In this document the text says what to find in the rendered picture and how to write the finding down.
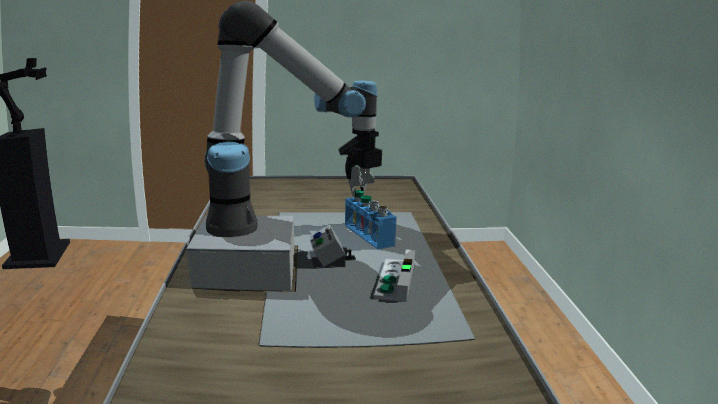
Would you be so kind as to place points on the blue four-tube rack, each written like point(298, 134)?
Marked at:
point(386, 225)

